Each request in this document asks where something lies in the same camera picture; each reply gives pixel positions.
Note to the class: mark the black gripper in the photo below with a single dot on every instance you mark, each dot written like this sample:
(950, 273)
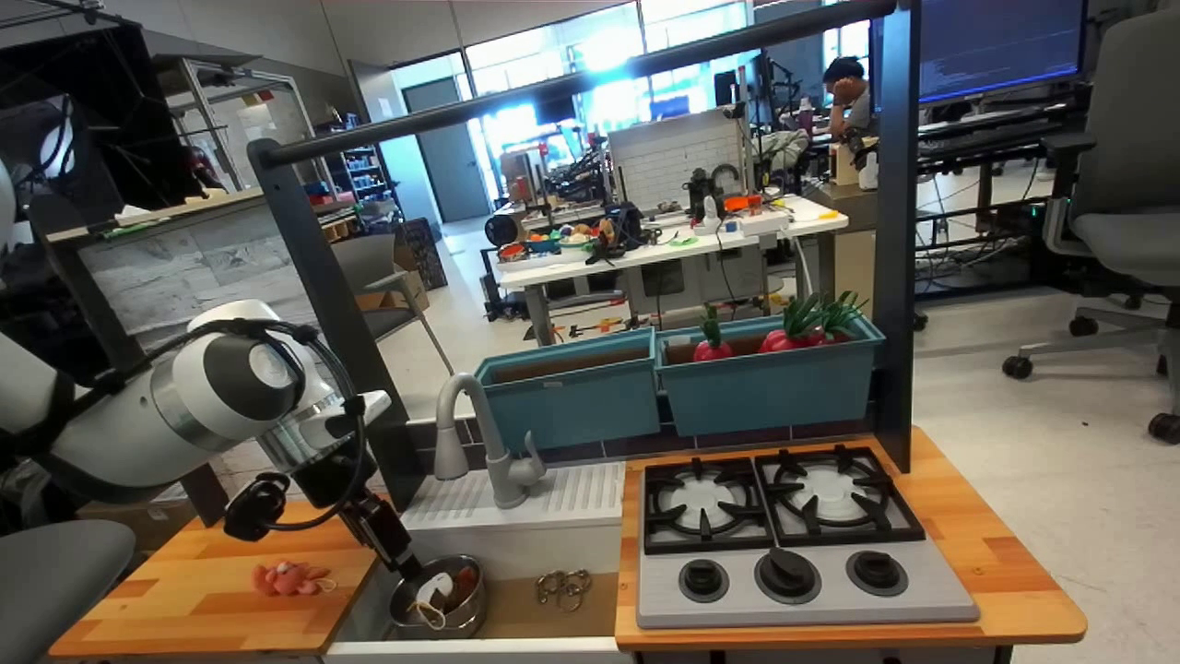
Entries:
(378, 525)

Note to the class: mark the pink plush toy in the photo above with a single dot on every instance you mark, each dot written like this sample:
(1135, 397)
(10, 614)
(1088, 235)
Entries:
(289, 580)

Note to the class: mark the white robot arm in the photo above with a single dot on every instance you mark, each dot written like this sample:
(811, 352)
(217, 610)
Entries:
(233, 373)

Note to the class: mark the stainless steel pot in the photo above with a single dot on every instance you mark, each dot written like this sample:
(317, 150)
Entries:
(462, 626)

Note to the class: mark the white toy sink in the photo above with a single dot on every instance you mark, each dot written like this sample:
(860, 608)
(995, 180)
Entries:
(569, 525)

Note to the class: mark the grey toy faucet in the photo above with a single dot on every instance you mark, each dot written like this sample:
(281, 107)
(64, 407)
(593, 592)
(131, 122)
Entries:
(511, 476)

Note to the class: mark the left teal planter box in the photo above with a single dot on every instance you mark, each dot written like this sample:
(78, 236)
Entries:
(574, 391)

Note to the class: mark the teal planter box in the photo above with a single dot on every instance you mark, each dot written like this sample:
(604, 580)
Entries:
(766, 387)
(574, 391)

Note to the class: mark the white background work table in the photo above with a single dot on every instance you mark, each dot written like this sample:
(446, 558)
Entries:
(672, 236)

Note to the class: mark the grey chair seat corner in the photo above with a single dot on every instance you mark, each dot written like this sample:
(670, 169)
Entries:
(50, 576)

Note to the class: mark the grey wood backsplash panel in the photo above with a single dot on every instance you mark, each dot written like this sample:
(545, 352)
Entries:
(169, 269)

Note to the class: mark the grey toy stove top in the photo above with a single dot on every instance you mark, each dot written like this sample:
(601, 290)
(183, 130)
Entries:
(786, 539)

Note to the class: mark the right teal planter box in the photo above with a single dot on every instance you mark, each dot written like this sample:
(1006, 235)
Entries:
(766, 387)

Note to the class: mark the person in background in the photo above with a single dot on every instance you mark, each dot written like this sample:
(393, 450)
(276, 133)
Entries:
(850, 91)

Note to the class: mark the computer monitor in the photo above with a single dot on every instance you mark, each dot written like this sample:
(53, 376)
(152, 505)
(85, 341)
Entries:
(995, 46)

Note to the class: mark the grey office chair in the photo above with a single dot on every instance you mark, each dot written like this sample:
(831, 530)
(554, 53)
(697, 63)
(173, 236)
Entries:
(1115, 213)

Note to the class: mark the metal ring sink drain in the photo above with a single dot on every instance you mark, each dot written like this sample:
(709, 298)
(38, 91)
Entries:
(564, 589)

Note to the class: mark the black metal frame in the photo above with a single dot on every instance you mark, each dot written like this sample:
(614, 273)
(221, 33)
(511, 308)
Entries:
(892, 268)

